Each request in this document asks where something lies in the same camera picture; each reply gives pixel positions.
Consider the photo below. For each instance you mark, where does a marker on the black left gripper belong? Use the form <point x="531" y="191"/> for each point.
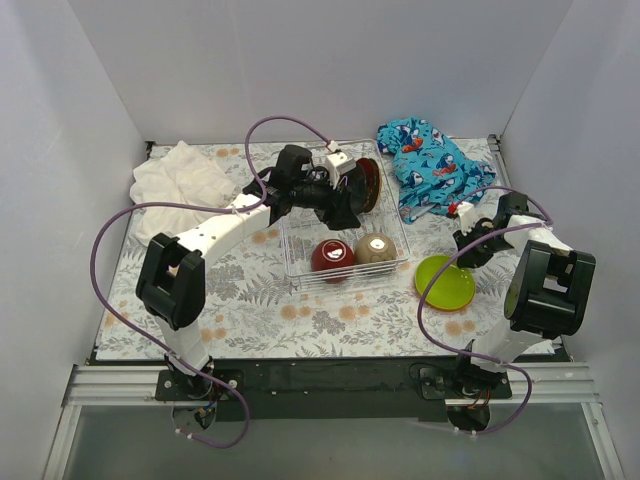
<point x="341" y="198"/>

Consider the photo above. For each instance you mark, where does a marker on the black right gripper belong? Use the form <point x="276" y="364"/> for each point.
<point x="470" y="244"/>

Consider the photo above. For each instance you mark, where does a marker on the white wire dish rack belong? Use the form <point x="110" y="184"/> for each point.
<point x="302" y="231"/>

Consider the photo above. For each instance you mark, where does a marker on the dark red bowl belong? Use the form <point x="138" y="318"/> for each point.
<point x="332" y="254"/>

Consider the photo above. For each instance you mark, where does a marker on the lime green plate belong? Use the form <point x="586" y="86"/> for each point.
<point x="429" y="266"/>

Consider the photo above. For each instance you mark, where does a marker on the beige ceramic bowl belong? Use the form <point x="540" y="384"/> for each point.
<point x="374" y="248"/>

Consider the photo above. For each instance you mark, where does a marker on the black iridescent plate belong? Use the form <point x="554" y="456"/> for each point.
<point x="357" y="186"/>

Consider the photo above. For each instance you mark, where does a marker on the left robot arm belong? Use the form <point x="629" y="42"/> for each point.
<point x="172" y="282"/>

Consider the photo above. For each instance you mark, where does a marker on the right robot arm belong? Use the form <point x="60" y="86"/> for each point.
<point x="547" y="296"/>

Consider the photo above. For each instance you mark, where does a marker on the blue shark print cloth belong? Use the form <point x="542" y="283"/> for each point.
<point x="432" y="170"/>

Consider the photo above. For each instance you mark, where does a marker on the white crumpled cloth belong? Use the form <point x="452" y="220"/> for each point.
<point x="184" y="175"/>

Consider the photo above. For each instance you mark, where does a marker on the orange plate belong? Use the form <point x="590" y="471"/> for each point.
<point x="450" y="296"/>

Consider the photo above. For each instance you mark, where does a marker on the floral patterned table mat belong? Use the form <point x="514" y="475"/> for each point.
<point x="252" y="311"/>

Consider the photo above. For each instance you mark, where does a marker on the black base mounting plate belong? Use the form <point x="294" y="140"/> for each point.
<point x="328" y="388"/>

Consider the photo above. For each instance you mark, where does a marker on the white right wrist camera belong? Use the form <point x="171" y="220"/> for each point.
<point x="465" y="213"/>

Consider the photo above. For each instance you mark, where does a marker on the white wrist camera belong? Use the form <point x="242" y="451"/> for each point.
<point x="337" y="165"/>
<point x="465" y="213"/>

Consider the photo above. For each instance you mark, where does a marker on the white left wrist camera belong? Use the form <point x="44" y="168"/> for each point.
<point x="337" y="165"/>

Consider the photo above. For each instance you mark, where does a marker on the aluminium frame rail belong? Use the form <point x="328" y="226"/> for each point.
<point x="371" y="418"/>

